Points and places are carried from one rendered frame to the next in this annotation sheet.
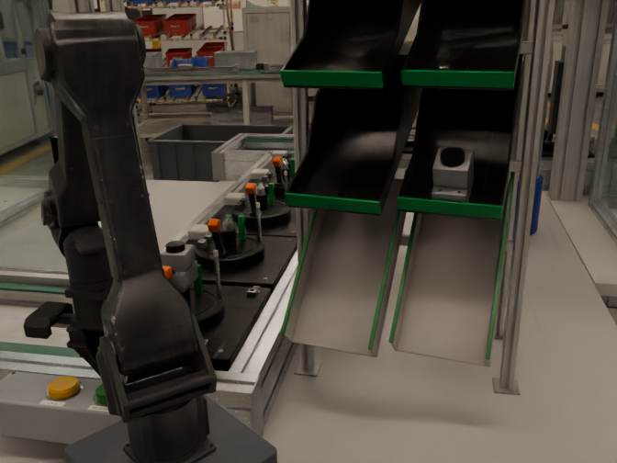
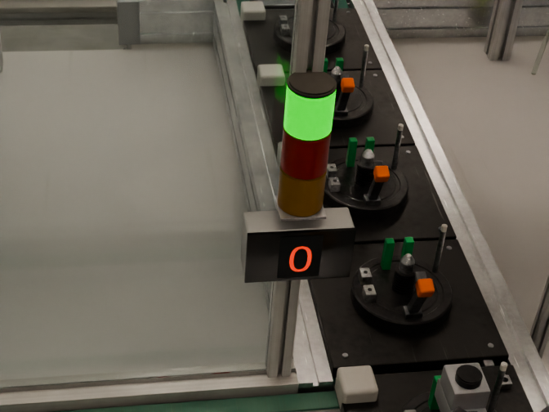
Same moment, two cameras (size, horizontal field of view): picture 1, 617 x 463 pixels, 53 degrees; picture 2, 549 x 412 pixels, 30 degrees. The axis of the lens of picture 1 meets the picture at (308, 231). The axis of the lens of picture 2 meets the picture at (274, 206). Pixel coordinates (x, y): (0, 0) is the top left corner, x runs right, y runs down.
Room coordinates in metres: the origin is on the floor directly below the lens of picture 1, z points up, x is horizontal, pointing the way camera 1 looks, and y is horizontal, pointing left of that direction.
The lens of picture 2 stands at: (0.27, 0.74, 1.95)
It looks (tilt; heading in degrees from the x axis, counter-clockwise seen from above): 39 degrees down; 337
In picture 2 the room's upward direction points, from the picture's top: 5 degrees clockwise
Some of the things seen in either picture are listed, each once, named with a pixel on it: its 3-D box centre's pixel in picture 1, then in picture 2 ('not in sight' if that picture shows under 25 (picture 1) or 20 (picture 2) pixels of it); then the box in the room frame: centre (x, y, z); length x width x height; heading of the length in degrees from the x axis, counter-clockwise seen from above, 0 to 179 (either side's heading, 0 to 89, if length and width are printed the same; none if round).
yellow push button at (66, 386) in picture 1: (63, 389); not in sight; (0.72, 0.34, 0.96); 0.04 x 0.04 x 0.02
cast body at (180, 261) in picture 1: (179, 261); (461, 387); (0.92, 0.21, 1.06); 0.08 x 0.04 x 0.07; 169
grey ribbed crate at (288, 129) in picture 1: (225, 155); not in sight; (3.04, 0.41, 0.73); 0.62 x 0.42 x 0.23; 78
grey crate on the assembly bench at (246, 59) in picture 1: (236, 60); not in sight; (6.43, 0.68, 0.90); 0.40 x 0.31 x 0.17; 87
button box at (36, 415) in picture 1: (67, 408); not in sight; (0.72, 0.34, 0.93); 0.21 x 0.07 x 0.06; 78
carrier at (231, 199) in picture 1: (261, 199); (365, 169); (1.40, 0.11, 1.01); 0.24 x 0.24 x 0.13; 78
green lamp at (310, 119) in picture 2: not in sight; (309, 107); (1.07, 0.37, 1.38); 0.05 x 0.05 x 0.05
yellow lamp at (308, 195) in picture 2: not in sight; (301, 185); (1.07, 0.37, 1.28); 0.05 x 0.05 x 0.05
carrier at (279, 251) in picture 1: (229, 235); (404, 275); (1.16, 0.16, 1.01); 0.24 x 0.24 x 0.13; 78
